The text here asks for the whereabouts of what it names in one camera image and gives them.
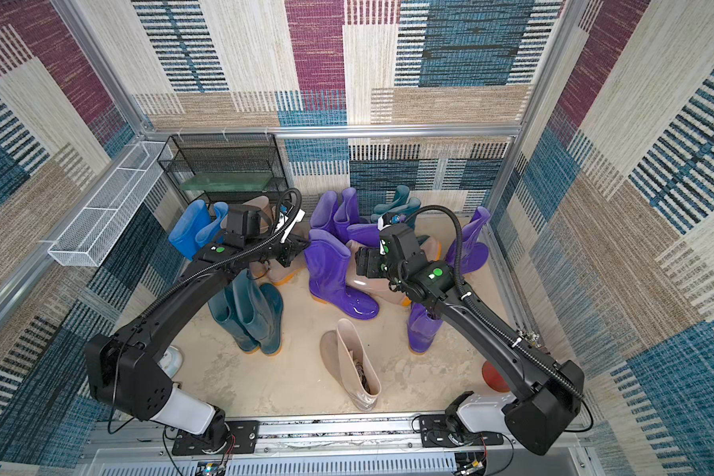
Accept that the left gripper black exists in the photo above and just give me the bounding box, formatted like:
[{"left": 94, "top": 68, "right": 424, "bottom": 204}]
[{"left": 247, "top": 228, "right": 315, "bottom": 270}]

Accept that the beige tall rain boot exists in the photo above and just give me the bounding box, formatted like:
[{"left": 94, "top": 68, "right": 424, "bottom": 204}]
[{"left": 244, "top": 196, "right": 305, "bottom": 286}]

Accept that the purple short rain boot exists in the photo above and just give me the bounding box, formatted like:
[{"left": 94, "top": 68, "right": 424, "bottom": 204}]
[{"left": 305, "top": 229, "right": 380, "bottom": 321}]

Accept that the large teal rain boot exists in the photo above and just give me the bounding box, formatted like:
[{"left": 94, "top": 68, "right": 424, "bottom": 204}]
[{"left": 232, "top": 270, "right": 284, "bottom": 356}]

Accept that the blue rain boot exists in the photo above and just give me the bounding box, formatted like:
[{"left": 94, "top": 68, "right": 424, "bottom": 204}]
[
  {"left": 169, "top": 200, "right": 210, "bottom": 260},
  {"left": 196, "top": 202, "right": 229, "bottom": 249}
]

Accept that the slim teal rain boot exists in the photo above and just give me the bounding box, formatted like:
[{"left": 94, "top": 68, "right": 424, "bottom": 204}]
[{"left": 208, "top": 286, "right": 260, "bottom": 353}]

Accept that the beige slim rain boot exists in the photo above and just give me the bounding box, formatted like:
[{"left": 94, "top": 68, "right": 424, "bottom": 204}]
[{"left": 249, "top": 263, "right": 270, "bottom": 280}]

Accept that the beige short rain boot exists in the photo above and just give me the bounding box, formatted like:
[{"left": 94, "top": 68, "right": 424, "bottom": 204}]
[{"left": 319, "top": 319, "right": 382, "bottom": 412}]

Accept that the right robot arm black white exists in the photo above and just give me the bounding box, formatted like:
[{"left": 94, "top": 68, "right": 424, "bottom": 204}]
[{"left": 356, "top": 213, "right": 585, "bottom": 455}]

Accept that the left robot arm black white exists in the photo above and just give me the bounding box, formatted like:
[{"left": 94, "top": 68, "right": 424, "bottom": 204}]
[{"left": 83, "top": 188, "right": 309, "bottom": 452}]

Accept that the purple tall rain boot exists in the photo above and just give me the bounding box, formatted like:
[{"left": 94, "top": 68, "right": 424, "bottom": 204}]
[{"left": 309, "top": 190, "right": 339, "bottom": 235}]

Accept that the beige boot lying behind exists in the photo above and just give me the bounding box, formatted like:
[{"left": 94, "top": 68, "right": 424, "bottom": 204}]
[{"left": 346, "top": 235, "right": 442, "bottom": 307}]

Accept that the purple short boot rear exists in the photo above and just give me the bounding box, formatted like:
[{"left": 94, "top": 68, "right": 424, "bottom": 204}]
[{"left": 347, "top": 223, "right": 380, "bottom": 248}]

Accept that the purple boot at back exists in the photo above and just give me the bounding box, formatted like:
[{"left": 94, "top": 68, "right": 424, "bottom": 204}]
[{"left": 333, "top": 188, "right": 360, "bottom": 243}]

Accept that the teal boot at back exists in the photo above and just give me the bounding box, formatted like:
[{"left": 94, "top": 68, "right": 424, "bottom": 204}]
[{"left": 373, "top": 186, "right": 411, "bottom": 215}]

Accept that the purple boot near right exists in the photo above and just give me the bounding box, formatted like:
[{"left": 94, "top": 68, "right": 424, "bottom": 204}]
[{"left": 407, "top": 303, "right": 443, "bottom": 354}]

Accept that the purple boot far right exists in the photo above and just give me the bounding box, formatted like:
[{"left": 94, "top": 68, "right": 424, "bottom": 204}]
[{"left": 459, "top": 206, "right": 491, "bottom": 275}]

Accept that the white round alarm clock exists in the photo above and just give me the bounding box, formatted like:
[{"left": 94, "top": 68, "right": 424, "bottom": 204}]
[{"left": 159, "top": 346, "right": 184, "bottom": 379}]

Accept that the red pencil cup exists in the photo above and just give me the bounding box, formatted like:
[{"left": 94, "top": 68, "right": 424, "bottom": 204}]
[{"left": 481, "top": 361, "right": 510, "bottom": 394}]

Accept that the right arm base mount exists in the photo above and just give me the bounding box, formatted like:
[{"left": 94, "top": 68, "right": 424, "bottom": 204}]
[{"left": 410, "top": 391, "right": 505, "bottom": 448}]

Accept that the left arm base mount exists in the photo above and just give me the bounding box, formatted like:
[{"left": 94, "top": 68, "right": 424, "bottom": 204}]
[{"left": 171, "top": 410, "right": 260, "bottom": 456}]

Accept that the white wire mesh basket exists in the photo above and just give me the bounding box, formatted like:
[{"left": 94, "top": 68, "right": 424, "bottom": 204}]
[{"left": 48, "top": 141, "right": 165, "bottom": 268}]

